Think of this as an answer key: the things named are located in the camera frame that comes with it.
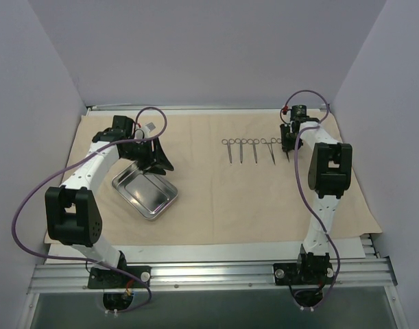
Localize beige cloth wrap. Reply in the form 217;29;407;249
44;111;382;246

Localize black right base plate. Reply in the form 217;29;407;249
272;263;335;287

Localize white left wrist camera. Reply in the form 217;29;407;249
134;122;156;140

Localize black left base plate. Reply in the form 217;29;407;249
87;265;152;289

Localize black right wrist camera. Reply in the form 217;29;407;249
290;105;308;122

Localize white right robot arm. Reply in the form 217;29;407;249
280;116;352;283

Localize steel surgical scissors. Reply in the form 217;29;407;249
222;138;235;165

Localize steel curved scissors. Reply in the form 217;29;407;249
235;138;248;165

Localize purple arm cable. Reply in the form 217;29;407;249
284;90;340;307
12;107;167;313

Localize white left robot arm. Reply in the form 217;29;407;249
45;115;174;287

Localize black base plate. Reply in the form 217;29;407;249
87;265;152;289
272;263;335;287

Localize steel surgical forceps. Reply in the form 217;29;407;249
260;137;278;165

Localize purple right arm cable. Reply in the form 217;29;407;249
284;90;340;307

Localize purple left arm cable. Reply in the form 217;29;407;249
12;107;167;313

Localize aluminium front rail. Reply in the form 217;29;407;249
27;258;397;293

